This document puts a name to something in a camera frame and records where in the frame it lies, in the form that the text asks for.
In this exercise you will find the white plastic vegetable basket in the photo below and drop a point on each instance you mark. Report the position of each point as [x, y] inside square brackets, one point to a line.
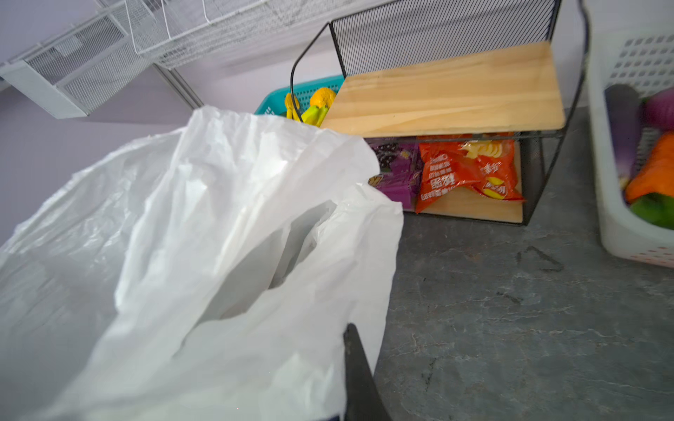
[641, 56]

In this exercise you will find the red chips bag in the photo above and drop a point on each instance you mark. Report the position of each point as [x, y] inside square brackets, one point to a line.
[487, 167]

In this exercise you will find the purple snack bag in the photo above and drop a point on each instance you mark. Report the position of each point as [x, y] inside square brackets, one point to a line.
[401, 168]

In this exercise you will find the purple onion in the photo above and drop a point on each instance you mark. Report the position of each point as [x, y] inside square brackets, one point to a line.
[657, 111]

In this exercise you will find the black mesh wooden shelf rack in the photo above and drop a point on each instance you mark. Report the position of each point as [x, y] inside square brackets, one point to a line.
[441, 71]

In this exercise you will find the white mesh wall box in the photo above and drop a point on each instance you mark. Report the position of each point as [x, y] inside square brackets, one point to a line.
[73, 74]

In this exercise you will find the teal plastic fruit basket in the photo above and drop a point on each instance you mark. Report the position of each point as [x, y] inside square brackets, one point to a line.
[274, 103]

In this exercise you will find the white wire wall rack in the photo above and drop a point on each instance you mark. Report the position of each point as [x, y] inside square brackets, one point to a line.
[171, 34]

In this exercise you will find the white plastic grocery bag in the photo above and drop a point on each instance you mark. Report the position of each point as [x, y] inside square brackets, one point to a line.
[209, 273]

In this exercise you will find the orange fruit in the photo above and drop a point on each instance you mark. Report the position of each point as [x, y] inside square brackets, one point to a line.
[323, 98]

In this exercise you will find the green pepper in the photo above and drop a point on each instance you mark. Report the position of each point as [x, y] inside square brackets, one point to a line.
[654, 208]

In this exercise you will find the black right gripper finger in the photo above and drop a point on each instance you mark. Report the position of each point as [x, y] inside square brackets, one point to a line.
[363, 400]

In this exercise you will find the orange carrot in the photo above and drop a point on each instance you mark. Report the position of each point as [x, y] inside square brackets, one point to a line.
[656, 176]

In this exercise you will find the yellow banana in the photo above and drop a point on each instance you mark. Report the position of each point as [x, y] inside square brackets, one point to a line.
[314, 116]

